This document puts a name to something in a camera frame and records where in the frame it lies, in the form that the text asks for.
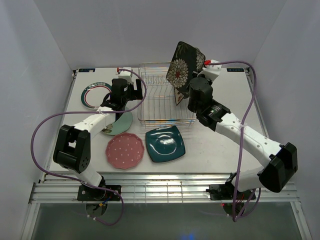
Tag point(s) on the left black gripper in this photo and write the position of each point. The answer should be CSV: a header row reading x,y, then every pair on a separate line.
x,y
136,94

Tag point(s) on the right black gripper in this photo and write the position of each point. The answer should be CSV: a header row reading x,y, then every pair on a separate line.
x,y
194,74

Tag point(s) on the black floral square plate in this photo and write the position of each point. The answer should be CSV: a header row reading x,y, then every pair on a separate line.
x,y
186,62

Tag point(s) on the wire dish rack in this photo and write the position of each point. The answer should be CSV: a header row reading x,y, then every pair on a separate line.
x,y
159,109

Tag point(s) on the cream floral square plate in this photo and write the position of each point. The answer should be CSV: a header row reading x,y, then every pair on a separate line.
x,y
180,95

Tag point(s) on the teal square plate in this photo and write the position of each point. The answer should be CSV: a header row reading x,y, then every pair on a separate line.
x,y
164,144

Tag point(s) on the pink dotted plate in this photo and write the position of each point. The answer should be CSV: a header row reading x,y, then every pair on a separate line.
x,y
125,151

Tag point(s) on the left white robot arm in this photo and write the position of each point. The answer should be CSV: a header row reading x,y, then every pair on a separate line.
x,y
73,146

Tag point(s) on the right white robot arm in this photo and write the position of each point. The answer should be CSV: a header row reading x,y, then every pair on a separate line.
x,y
278,162

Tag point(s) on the mint green flower plate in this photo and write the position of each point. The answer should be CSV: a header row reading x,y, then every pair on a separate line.
x,y
120,126

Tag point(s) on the right blue table label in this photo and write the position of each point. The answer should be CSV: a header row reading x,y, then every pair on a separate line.
x,y
235,70

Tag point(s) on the blue table label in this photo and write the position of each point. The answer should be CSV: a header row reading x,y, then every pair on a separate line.
x,y
86,70
235,70

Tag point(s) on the white plate green rim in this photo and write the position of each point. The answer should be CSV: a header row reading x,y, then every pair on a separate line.
x,y
93,95

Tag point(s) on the left blue table label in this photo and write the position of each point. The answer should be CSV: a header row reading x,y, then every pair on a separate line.
x,y
86,70

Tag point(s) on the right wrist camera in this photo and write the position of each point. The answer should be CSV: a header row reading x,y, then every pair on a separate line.
x,y
212,66

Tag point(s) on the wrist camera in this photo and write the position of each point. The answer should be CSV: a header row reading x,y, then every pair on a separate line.
x,y
212,66
125,73

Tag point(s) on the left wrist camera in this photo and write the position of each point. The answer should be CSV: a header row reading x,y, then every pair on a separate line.
x,y
125,73

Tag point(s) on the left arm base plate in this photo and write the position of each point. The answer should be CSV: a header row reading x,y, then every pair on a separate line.
x,y
86,193

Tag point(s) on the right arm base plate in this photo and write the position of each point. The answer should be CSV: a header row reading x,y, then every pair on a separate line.
x,y
226,192

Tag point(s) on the aluminium frame rails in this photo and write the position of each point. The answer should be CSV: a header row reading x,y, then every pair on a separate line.
x,y
209,158

